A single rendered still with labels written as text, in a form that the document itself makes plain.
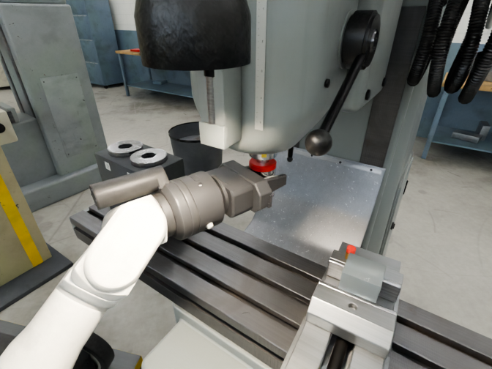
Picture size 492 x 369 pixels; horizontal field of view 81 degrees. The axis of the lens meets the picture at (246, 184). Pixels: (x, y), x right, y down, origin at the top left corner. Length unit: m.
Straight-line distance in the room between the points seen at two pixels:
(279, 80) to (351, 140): 0.51
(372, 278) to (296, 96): 0.31
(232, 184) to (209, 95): 0.15
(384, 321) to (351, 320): 0.05
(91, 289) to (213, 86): 0.26
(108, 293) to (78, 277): 0.04
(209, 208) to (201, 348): 0.38
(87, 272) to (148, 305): 1.58
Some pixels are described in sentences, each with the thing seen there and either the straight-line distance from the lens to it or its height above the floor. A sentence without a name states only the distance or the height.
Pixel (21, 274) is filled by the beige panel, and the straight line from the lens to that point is 2.44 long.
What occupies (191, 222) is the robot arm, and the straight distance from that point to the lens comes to 0.40.
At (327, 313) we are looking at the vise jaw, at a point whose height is 1.08.
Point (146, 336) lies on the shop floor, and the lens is 1.82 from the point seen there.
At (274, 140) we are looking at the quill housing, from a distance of 0.38.
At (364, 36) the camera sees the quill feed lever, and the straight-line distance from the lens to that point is 0.42.
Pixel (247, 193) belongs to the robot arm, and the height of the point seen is 1.25.
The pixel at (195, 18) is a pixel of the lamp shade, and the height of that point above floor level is 1.48.
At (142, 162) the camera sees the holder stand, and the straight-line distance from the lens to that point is 0.73.
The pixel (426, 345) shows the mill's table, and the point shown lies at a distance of 0.66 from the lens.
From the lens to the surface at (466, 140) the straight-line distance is 4.20.
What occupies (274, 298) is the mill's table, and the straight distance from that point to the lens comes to 0.64.
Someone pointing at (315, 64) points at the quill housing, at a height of 1.44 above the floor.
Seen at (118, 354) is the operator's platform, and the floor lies 0.40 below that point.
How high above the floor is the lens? 1.48
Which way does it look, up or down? 30 degrees down
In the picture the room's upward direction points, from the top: straight up
